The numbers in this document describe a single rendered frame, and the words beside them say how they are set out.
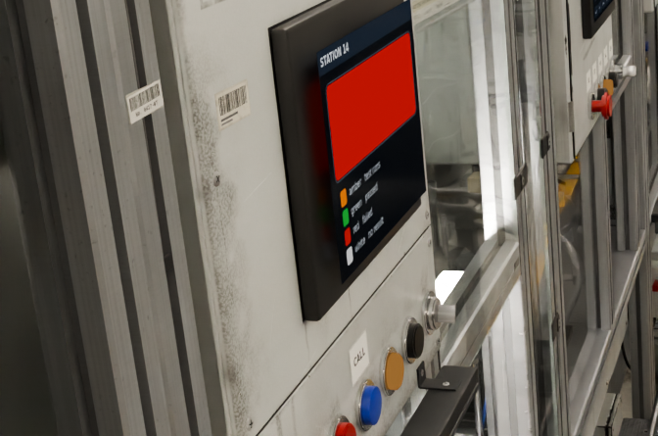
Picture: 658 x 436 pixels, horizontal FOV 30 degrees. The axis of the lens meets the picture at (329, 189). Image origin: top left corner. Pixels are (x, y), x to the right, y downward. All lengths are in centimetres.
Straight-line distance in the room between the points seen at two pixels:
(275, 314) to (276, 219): 6
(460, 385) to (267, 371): 34
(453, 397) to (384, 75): 31
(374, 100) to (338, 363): 19
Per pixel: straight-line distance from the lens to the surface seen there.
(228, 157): 72
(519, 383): 161
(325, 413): 88
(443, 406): 106
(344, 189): 84
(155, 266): 67
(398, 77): 95
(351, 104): 85
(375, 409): 96
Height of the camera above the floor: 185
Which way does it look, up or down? 17 degrees down
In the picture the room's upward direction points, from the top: 6 degrees counter-clockwise
